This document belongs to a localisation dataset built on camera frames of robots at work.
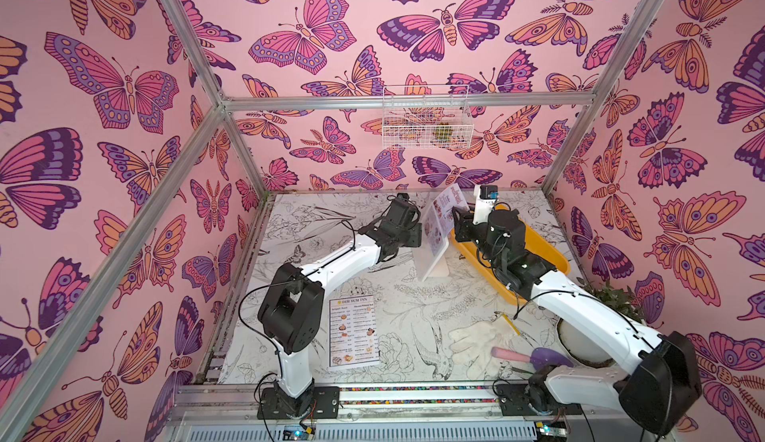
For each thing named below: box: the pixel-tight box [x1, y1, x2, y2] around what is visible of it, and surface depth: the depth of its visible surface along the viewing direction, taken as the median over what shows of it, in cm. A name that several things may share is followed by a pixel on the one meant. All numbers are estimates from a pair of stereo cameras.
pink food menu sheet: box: [423, 183, 471, 256], surface depth 86 cm
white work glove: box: [448, 320, 516, 380], surface depth 84 cm
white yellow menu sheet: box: [328, 294, 380, 368], surface depth 87 cm
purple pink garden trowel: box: [491, 346, 574, 371], surface depth 81 cm
